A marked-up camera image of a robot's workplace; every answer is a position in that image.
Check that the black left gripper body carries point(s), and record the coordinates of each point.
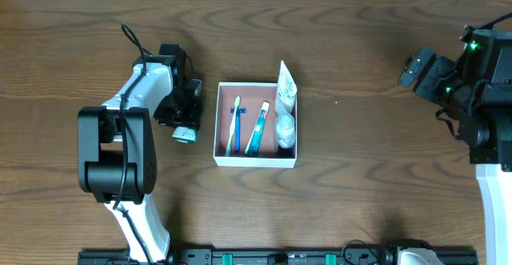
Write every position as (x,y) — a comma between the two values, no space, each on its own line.
(192,107)

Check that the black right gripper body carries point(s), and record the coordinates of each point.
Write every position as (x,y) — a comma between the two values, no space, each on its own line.
(418,71)

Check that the green and white soap packet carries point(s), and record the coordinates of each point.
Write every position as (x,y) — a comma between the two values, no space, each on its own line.
(184,134)

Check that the green and white toothbrush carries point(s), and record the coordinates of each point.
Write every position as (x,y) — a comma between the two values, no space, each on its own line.
(237,103)

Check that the blue disposable razor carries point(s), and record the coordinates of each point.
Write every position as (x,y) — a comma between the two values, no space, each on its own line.
(237,134)

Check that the red and teal toothpaste tube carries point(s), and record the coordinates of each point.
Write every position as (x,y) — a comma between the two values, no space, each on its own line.
(253,145)

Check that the clear pump soap bottle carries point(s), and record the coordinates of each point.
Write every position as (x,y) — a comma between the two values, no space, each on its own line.
(284,131)

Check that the white floral lotion tube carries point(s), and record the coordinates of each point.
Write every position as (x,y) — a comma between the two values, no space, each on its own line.
(287,90)

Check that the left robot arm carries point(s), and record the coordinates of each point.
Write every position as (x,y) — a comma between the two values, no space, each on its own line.
(117,161)

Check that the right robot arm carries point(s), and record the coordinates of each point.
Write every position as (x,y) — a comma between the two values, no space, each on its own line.
(486,130)

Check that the white box with pink interior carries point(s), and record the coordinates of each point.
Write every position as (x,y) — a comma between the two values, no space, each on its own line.
(244,134)

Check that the black mounting rail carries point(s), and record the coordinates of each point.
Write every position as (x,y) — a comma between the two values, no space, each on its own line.
(406,251)

